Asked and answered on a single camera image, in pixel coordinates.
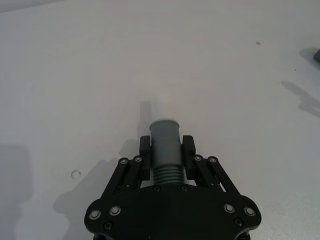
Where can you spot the grey threaded bottle stopper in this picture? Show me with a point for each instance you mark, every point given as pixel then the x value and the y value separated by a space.
pixel 165 147

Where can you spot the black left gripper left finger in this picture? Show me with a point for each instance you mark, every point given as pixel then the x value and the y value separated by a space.
pixel 145 160

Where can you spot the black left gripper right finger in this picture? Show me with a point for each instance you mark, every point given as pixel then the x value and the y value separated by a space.
pixel 188 160

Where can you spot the dark grey flat object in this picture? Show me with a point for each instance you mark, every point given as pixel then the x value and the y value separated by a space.
pixel 317 55

